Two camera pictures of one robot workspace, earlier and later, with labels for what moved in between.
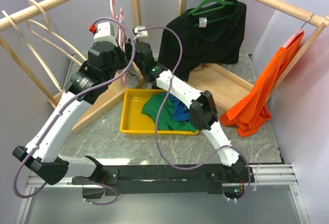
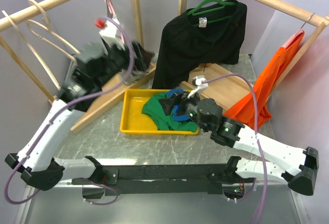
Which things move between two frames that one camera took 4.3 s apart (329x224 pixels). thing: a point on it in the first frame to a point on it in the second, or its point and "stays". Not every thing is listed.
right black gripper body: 141,69 to 192,111
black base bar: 162,179 stays
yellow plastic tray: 133,120 stays
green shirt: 166,119 stays
